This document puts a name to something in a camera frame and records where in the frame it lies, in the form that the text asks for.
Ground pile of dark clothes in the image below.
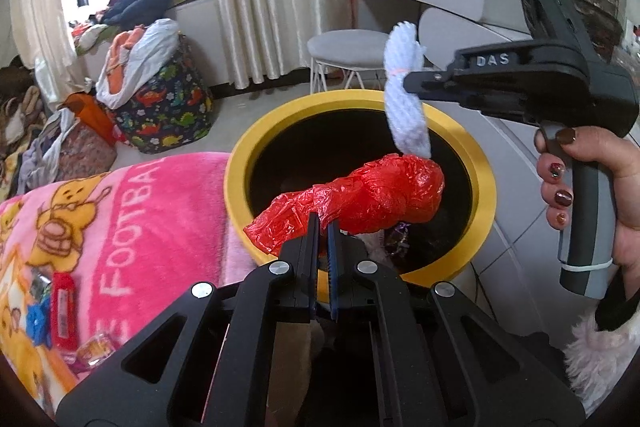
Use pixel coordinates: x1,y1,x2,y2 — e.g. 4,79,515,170
0,67,56,202

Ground pink printed blanket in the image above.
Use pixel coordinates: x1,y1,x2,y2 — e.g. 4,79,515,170
0,152,261,413

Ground small orange clear wrapper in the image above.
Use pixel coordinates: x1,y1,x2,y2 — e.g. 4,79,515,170
75,332,116,368

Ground red plastic bag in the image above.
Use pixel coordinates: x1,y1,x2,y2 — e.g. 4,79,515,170
243,155,446,256

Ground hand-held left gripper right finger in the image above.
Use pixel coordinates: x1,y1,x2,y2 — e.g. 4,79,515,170
326,222,586,427

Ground white foam net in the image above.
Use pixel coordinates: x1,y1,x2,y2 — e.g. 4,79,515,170
383,21,433,158

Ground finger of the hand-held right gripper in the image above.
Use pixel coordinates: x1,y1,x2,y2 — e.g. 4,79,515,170
402,69,463,104

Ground purple wrapper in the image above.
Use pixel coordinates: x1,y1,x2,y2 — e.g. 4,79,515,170
385,224,413,258

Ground blue wrapper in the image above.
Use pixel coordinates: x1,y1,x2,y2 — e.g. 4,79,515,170
25,304,53,343

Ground person's right forearm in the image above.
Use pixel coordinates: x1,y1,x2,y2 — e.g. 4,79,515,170
564,257,640,415

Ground floral fabric bag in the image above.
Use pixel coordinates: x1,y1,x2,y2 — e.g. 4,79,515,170
52,122,118,182

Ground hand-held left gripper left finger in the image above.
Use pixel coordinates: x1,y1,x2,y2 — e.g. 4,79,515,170
55,212,321,427

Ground grey striped clothes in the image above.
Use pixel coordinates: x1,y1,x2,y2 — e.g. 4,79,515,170
20,109,81,192

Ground white round stool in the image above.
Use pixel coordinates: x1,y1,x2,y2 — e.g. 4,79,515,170
306,28,426,95

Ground orange cloth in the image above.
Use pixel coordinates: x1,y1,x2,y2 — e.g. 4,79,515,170
60,93,118,148

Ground small dark wrapper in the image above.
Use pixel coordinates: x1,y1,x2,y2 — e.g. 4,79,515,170
27,272,53,300

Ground dinosaur print fabric basket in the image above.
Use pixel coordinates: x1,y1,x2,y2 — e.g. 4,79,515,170
112,34,216,155

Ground person's right hand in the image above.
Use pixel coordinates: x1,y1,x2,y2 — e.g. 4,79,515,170
534,127,640,280

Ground white bag of clothes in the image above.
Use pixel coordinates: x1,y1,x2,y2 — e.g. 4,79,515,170
95,19,181,110

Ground yellow rimmed bin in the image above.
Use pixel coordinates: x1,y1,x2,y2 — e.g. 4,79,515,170
223,89,498,303

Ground red packet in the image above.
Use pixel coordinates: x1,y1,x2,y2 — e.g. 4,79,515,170
50,273,78,350

